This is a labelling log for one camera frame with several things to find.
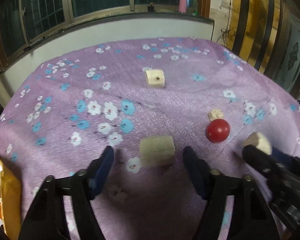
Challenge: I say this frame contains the golden framed door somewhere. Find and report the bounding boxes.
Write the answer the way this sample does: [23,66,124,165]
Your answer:
[230,0,300,98]

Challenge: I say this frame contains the yellow cardboard box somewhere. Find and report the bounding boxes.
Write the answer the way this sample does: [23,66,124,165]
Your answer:
[0,151,22,240]

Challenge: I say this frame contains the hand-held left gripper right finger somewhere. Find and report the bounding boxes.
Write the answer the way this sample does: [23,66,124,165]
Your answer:
[182,146,280,240]

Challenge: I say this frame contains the purple floral tablecloth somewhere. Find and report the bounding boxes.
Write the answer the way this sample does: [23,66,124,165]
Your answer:
[0,37,300,240]

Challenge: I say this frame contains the white cube with hole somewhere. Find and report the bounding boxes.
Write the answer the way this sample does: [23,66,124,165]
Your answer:
[144,69,165,88]

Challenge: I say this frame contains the red tomato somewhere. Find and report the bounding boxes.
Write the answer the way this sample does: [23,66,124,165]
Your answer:
[206,119,230,143]

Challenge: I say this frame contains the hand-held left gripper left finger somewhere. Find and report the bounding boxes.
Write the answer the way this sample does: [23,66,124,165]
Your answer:
[18,146,115,240]

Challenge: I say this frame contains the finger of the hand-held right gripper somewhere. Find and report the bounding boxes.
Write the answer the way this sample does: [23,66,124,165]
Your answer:
[242,145,288,193]
[272,148,300,181]

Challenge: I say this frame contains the hanging black cable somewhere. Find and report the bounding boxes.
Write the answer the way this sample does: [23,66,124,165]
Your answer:
[220,0,237,48]

